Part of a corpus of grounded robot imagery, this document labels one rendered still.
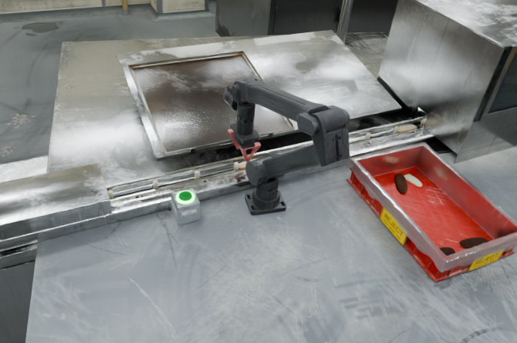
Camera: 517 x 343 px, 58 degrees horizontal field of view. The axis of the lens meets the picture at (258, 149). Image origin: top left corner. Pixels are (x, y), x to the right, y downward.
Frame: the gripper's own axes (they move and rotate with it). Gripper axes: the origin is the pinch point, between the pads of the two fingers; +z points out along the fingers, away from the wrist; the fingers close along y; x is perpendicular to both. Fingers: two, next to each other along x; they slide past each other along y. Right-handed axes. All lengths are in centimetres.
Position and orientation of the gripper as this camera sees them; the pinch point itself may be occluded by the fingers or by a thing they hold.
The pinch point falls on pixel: (243, 153)
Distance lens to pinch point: 155.9
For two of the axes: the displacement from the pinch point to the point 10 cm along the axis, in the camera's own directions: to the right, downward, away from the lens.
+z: -0.7, 8.1, 5.8
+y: 4.2, 5.5, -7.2
